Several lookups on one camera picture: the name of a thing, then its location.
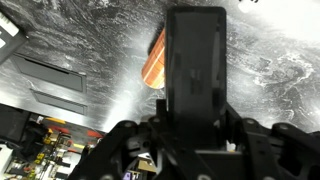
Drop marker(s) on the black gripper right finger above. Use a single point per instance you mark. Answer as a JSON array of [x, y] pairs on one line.
[[280, 153]]

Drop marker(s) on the black rectangular block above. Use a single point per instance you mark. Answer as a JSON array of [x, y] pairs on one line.
[[196, 50]]

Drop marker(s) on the dark counter grommet plate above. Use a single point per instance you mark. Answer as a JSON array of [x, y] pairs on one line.
[[61, 102], [50, 73]]

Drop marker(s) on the orange cylindrical can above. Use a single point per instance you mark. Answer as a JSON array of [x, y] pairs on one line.
[[155, 66]]

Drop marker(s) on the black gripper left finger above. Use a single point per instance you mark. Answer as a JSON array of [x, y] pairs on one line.
[[140, 153]]

